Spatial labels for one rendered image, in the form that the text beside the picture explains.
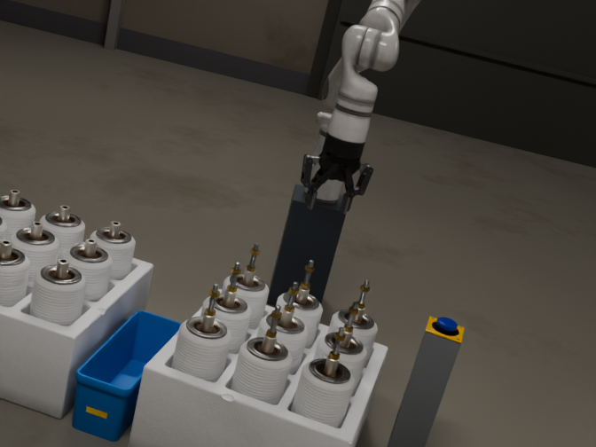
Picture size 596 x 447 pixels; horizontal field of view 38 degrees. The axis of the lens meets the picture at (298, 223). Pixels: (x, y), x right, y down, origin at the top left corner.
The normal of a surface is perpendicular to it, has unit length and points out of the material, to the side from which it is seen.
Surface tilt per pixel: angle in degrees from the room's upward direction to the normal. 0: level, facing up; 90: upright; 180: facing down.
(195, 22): 90
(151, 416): 90
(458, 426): 0
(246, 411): 90
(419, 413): 90
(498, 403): 0
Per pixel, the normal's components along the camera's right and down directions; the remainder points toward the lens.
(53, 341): -0.22, 0.30
